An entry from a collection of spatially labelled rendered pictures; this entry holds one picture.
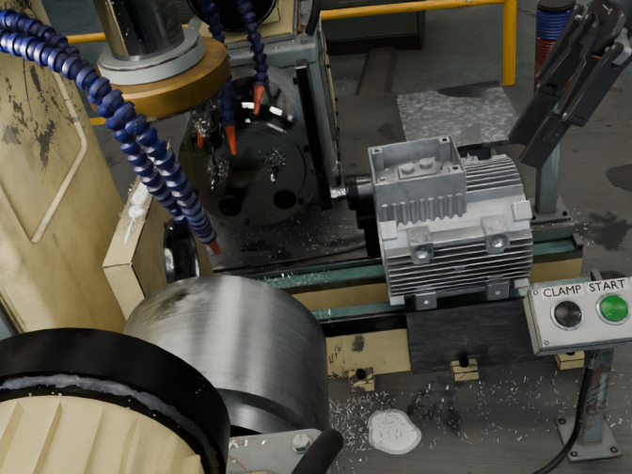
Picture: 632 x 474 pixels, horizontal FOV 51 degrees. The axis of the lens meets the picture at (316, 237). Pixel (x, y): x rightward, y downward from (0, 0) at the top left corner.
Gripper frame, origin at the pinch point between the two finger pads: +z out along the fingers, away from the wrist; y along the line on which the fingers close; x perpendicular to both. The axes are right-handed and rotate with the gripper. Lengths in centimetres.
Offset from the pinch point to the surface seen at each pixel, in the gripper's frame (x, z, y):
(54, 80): -60, 24, -19
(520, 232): 5.5, 13.4, 1.3
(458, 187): -4.6, 11.2, -1.1
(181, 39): -43.7, 6.3, -5.2
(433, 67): 81, 91, -289
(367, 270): -6.1, 35.7, -10.9
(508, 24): 82, 40, -224
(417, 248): -7.4, 19.2, 3.6
